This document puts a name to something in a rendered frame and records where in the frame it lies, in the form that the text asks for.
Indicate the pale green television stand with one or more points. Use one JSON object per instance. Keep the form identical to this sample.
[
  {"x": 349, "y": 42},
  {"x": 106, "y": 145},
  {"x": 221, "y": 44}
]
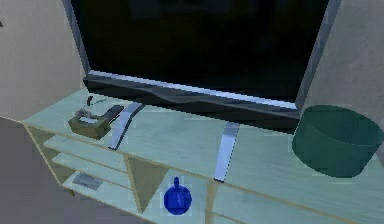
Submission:
[{"x": 273, "y": 173}]

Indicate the black television set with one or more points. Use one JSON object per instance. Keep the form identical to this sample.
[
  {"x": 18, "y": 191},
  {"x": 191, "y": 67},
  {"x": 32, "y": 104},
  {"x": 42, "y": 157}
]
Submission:
[{"x": 200, "y": 50}]

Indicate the black remote control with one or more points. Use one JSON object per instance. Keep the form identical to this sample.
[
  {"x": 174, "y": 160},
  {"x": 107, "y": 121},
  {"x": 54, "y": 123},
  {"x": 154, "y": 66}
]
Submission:
[{"x": 112, "y": 112}]

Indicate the blue round vase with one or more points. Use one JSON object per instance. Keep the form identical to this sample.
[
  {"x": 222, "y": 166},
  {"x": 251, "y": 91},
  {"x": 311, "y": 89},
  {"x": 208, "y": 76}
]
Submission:
[{"x": 177, "y": 199}]

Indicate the small black pen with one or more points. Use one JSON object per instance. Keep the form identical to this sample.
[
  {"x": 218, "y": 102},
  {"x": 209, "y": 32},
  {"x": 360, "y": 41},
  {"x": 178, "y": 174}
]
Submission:
[{"x": 89, "y": 100}]

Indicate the olive tissue box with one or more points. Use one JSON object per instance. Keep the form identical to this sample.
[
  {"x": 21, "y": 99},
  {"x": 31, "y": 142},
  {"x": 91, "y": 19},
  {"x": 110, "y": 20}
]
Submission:
[{"x": 89, "y": 124}]

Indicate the grey flat book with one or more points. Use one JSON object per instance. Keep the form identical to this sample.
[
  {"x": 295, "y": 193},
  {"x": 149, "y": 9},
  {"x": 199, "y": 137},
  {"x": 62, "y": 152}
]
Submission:
[{"x": 87, "y": 181}]

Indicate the dark green round bowl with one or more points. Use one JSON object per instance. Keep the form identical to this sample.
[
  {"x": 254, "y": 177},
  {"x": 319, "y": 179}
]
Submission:
[{"x": 336, "y": 141}]

